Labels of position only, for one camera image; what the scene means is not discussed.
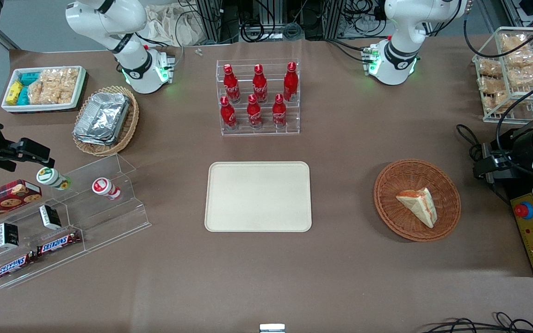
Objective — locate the crumpled beige cloth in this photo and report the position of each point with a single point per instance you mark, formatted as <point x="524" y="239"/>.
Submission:
<point x="174" y="25"/>

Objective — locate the red tartan cookie box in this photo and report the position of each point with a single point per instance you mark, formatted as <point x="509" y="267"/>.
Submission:
<point x="3" y="199"/>

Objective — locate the white rectangular snack tray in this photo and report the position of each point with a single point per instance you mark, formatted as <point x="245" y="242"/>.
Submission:
<point x="79" y="90"/>

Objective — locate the beige rectangular tray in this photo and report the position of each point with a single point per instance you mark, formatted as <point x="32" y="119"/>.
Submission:
<point x="257" y="196"/>

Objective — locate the bagged cracker snack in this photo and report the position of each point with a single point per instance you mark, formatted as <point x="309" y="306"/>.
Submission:
<point x="525" y="76"/>
<point x="523" y="58"/>
<point x="489" y="68"/>
<point x="514" y="41"/>
<point x="495" y="101"/>
<point x="492" y="84"/>

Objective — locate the yellow snack pack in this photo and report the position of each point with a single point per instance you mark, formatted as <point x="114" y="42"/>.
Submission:
<point x="14" y="92"/>

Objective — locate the triangular sandwich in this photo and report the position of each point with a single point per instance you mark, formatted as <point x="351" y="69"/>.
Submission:
<point x="419" y="206"/>

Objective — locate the clear bag of rice crackers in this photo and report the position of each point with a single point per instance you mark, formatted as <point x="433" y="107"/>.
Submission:
<point x="53" y="85"/>

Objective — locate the brown round wicker basket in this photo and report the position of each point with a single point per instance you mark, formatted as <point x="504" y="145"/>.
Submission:
<point x="410" y="175"/>

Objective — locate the light oval wicker basket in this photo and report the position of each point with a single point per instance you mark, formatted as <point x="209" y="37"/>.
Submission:
<point x="130" y="127"/>

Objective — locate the red-capped yogurt bottle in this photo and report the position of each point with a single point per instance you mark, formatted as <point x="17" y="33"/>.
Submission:
<point x="105" y="188"/>

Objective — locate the black countertop appliance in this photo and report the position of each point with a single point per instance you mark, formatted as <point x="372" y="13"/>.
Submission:
<point x="507" y="157"/>

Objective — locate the clear acrylic bottle rack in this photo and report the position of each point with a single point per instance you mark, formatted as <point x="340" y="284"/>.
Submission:
<point x="259" y="132"/>

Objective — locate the red cola bottle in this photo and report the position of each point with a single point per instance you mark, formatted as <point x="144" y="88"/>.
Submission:
<point x="228" y="115"/>
<point x="260" y="85"/>
<point x="290" y="83"/>
<point x="231" y="85"/>
<point x="254" y="114"/>
<point x="279" y="113"/>

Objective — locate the clear acrylic stepped display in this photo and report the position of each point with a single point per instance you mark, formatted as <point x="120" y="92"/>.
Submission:
<point x="109" y="222"/>

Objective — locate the Snickers chocolate bar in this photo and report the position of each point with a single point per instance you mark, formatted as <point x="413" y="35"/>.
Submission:
<point x="14" y="267"/>
<point x="58" y="243"/>

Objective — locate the stacked aluminium foil trays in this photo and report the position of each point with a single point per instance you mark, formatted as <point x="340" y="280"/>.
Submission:
<point x="102" y="118"/>

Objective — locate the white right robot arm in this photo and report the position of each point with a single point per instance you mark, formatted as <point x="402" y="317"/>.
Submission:
<point x="132" y="55"/>

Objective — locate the green-capped yogurt bottle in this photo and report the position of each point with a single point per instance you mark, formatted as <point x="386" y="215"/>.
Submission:
<point x="51" y="178"/>

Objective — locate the small black white carton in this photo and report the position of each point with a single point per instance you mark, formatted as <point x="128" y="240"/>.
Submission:
<point x="50" y="217"/>
<point x="8" y="236"/>

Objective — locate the teal snack pack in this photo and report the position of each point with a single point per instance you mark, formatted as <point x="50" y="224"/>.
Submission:
<point x="23" y="96"/>
<point x="29" y="78"/>

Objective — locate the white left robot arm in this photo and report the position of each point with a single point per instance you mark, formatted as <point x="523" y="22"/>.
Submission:
<point x="400" y="51"/>

